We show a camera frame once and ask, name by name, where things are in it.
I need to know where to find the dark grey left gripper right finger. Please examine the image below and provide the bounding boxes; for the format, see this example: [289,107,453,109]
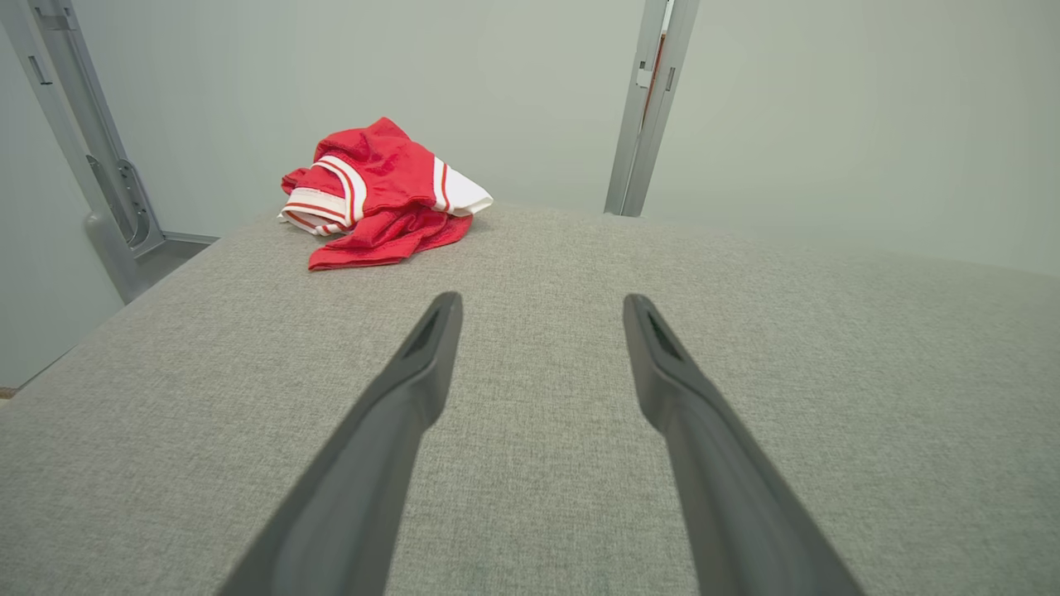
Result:
[623,294,866,596]

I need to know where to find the red Bulls 23 jersey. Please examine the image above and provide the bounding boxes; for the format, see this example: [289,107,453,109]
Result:
[279,117,494,272]

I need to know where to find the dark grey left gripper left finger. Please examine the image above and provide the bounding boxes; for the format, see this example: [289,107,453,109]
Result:
[217,291,464,596]

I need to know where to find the grey metal partition post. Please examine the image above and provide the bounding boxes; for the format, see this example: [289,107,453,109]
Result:
[604,0,701,218]

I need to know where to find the grey metal frame bracket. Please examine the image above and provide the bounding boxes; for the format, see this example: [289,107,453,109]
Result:
[0,0,220,305]

